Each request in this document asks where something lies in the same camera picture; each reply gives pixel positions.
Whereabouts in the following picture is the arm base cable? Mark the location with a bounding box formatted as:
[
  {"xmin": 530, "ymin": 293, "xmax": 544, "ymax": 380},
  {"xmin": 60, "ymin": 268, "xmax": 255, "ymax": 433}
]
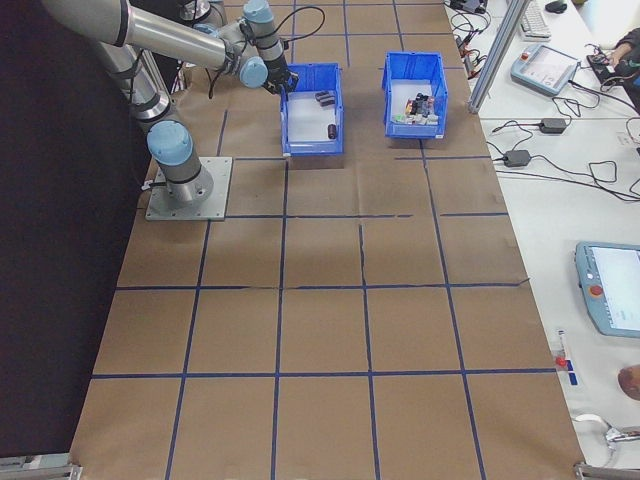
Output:
[{"xmin": 133, "ymin": 117, "xmax": 169, "ymax": 194}]

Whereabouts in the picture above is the aluminium desk post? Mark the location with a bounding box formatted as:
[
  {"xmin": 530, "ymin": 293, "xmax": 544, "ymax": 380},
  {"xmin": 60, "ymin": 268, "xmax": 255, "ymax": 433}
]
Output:
[{"xmin": 467, "ymin": 0, "xmax": 524, "ymax": 115}]

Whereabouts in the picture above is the black frame cover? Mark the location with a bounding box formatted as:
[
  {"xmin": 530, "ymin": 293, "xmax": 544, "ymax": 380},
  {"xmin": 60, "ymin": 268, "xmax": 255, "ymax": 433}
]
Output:
[{"xmin": 0, "ymin": 0, "xmax": 174, "ymax": 459}]

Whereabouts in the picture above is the metal clamp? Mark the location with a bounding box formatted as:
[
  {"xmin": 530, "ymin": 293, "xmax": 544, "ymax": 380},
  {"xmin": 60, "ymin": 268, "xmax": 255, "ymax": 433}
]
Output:
[{"xmin": 602, "ymin": 424, "xmax": 640, "ymax": 454}]

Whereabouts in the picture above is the white keyboard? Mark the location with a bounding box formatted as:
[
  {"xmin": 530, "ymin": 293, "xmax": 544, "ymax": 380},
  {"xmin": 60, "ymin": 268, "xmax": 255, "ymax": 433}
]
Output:
[{"xmin": 519, "ymin": 0, "xmax": 553, "ymax": 41}]

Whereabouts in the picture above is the black desk device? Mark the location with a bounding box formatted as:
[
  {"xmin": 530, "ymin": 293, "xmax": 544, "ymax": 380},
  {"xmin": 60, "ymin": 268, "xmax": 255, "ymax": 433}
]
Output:
[{"xmin": 448, "ymin": 0, "xmax": 489, "ymax": 15}]

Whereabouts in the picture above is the person's hand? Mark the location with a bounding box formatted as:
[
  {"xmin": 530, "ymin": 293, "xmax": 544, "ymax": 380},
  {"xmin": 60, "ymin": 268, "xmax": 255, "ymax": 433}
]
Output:
[{"xmin": 613, "ymin": 35, "xmax": 639, "ymax": 61}]

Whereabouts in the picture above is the blue bin with black cylinders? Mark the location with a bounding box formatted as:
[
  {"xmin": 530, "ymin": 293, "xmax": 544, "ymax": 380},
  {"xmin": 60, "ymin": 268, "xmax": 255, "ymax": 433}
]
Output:
[{"xmin": 278, "ymin": 62, "xmax": 347, "ymax": 157}]

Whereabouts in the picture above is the brown round object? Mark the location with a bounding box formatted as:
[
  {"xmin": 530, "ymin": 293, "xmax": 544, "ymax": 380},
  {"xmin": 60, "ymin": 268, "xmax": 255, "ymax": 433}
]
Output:
[{"xmin": 617, "ymin": 364, "xmax": 640, "ymax": 401}]

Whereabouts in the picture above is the white strip with red ball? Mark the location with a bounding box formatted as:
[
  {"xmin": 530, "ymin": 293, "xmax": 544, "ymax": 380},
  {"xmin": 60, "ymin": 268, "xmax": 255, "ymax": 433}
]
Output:
[{"xmin": 553, "ymin": 327, "xmax": 574, "ymax": 374}]

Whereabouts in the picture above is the light blue teach pendant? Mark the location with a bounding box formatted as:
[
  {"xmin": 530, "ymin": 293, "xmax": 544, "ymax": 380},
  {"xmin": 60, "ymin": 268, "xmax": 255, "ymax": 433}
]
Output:
[
  {"xmin": 509, "ymin": 43, "xmax": 584, "ymax": 99},
  {"xmin": 573, "ymin": 241, "xmax": 640, "ymax": 337}
]

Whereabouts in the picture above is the aluminium profile bar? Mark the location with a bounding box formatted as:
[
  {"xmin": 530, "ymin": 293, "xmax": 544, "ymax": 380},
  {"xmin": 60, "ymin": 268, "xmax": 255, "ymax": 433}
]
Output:
[
  {"xmin": 0, "ymin": 452, "xmax": 84, "ymax": 480},
  {"xmin": 572, "ymin": 460, "xmax": 640, "ymax": 480}
]

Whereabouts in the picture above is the aluminium frame bar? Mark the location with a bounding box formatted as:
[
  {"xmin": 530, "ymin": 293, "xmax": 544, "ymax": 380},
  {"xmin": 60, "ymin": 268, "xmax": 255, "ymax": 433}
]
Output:
[{"xmin": 141, "ymin": 47, "xmax": 176, "ymax": 99}]

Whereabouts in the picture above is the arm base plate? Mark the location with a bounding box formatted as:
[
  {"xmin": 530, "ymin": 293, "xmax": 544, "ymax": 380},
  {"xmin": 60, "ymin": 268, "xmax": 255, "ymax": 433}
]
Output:
[{"xmin": 144, "ymin": 156, "xmax": 234, "ymax": 222}]

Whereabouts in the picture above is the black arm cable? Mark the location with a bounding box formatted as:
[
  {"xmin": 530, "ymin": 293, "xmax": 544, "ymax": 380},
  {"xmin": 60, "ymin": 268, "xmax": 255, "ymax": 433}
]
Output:
[{"xmin": 205, "ymin": 4, "xmax": 326, "ymax": 100}]

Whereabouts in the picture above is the dark sleeved forearm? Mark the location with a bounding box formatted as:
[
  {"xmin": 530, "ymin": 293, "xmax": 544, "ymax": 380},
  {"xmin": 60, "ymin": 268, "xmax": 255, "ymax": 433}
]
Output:
[{"xmin": 619, "ymin": 27, "xmax": 640, "ymax": 90}]

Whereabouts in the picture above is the blue bin with buttons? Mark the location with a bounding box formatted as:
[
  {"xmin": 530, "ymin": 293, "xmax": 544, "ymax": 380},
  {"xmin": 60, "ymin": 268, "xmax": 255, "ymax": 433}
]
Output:
[{"xmin": 381, "ymin": 50, "xmax": 450, "ymax": 141}]

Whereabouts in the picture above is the black adapter cable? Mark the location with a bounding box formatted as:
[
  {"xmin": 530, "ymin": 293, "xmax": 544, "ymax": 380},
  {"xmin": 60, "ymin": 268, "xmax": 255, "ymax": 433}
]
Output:
[
  {"xmin": 489, "ymin": 119, "xmax": 541, "ymax": 139},
  {"xmin": 529, "ymin": 154, "xmax": 640, "ymax": 204}
]

